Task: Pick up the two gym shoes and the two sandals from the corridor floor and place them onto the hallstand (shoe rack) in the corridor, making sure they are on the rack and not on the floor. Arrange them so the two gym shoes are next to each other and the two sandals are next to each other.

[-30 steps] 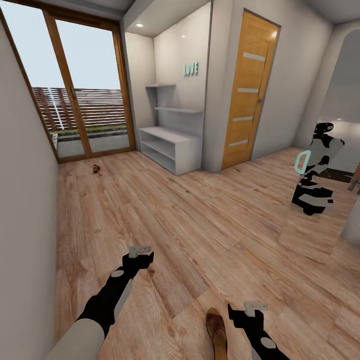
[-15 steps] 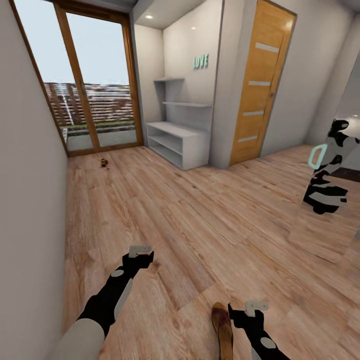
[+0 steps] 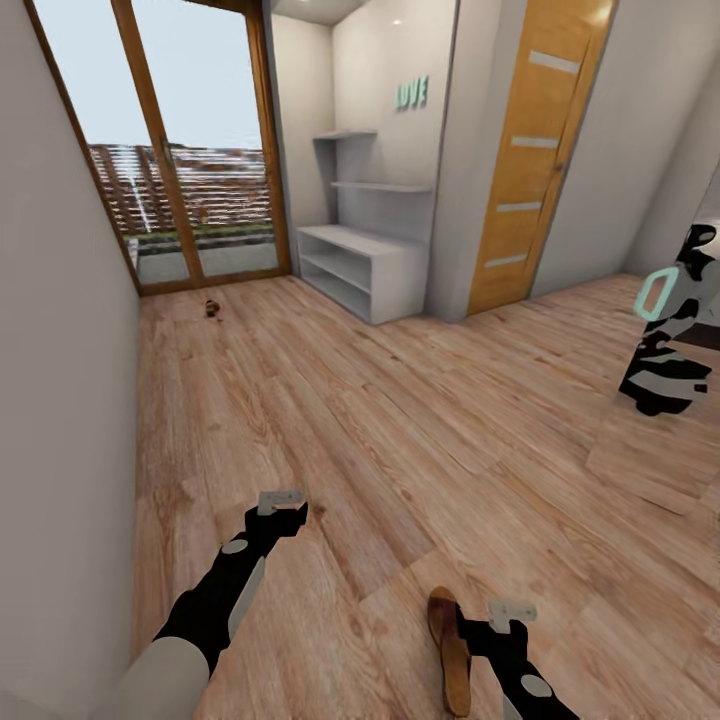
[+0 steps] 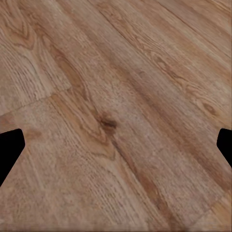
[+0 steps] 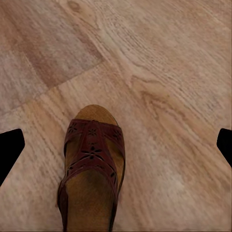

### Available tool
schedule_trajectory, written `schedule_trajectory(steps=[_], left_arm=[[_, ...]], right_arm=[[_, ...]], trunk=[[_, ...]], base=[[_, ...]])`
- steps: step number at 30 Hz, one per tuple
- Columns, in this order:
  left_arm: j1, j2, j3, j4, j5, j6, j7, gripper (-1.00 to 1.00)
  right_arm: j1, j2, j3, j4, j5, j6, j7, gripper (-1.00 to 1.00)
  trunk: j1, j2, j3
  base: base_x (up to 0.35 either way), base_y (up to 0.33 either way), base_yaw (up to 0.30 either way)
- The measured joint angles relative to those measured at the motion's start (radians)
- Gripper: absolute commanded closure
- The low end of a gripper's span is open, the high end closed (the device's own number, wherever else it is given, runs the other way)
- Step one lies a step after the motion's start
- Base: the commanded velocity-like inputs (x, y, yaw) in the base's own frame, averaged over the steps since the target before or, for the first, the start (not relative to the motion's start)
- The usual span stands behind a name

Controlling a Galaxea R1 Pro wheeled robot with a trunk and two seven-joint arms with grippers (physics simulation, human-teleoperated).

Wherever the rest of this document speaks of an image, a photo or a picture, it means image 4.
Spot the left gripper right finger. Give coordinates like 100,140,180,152
217,128,232,166

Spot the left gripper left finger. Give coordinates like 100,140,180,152
0,129,25,186

